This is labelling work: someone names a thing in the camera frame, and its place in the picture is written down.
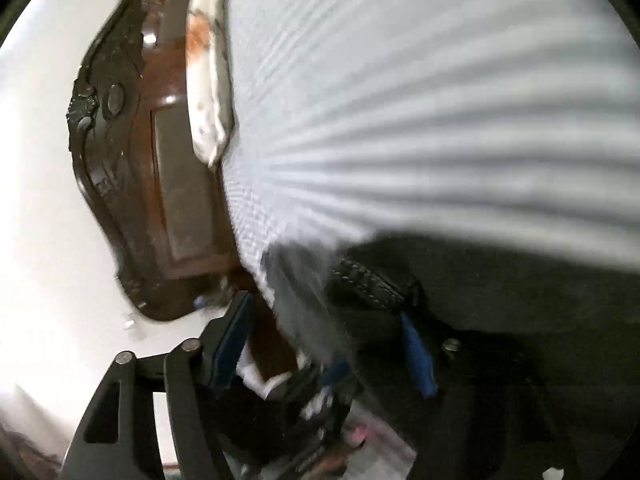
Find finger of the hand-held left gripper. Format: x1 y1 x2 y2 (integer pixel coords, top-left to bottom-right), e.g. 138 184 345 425
317 357 353 388

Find floral pillow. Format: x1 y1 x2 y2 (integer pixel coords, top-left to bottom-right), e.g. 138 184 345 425
185 0 236 168

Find dark grey denim pants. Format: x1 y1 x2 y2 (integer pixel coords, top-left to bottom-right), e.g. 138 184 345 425
260 232 640 480

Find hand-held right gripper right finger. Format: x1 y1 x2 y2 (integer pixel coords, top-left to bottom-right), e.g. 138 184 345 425
399 311 583 480

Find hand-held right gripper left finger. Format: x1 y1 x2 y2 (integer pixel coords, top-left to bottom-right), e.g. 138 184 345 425
60 291 253 480

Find carved dark wooden headboard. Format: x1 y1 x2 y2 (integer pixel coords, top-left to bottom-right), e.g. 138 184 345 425
65 0 261 323

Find grey white striped bed sheet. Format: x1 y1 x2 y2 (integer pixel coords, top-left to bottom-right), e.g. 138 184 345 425
220 0 640 311

